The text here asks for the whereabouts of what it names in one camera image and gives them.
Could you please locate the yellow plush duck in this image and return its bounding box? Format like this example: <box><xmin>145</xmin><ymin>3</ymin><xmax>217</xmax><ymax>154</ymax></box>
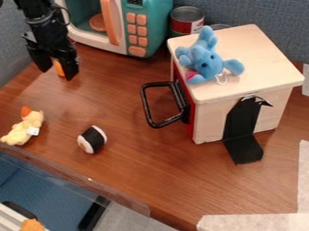
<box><xmin>0</xmin><ymin>106</ymin><xmax>46</xmax><ymax>147</ymax></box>

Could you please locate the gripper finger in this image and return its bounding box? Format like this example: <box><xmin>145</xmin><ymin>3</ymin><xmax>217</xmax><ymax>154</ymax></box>
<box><xmin>58</xmin><ymin>55</ymin><xmax>81</xmax><ymax>81</ymax></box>
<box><xmin>26</xmin><ymin>49</ymin><xmax>55</xmax><ymax>74</ymax></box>

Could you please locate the orange plush toy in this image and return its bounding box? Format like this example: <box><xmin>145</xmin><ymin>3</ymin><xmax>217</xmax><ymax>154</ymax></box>
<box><xmin>18</xmin><ymin>217</ymin><xmax>48</xmax><ymax>231</ymax></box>

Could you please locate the blue plush animal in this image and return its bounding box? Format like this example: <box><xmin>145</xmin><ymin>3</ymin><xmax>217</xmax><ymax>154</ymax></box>
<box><xmin>173</xmin><ymin>24</ymin><xmax>247</xmax><ymax>86</ymax></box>

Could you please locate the red and white can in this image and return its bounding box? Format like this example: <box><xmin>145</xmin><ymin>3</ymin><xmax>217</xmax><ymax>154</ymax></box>
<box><xmin>167</xmin><ymin>5</ymin><xmax>207</xmax><ymax>38</ymax></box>

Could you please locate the orange and green toy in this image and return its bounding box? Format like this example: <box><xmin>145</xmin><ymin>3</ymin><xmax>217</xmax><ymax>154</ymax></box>
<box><xmin>52</xmin><ymin>58</ymin><xmax>67</xmax><ymax>78</ymax></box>

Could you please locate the toy microwave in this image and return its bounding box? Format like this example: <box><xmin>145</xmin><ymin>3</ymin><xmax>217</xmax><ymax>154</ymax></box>
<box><xmin>52</xmin><ymin>0</ymin><xmax>175</xmax><ymax>59</ymax></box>

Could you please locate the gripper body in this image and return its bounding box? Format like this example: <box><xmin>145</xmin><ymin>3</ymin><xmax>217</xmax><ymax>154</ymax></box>
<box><xmin>20</xmin><ymin>10</ymin><xmax>79</xmax><ymax>61</ymax></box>

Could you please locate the cabinet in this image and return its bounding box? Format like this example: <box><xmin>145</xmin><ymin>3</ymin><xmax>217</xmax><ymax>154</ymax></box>
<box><xmin>165</xmin><ymin>23</ymin><xmax>307</xmax><ymax>145</ymax></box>

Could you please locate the silver can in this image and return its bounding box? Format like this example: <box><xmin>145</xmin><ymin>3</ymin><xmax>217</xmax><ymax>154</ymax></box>
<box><xmin>207</xmin><ymin>23</ymin><xmax>233</xmax><ymax>32</ymax></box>

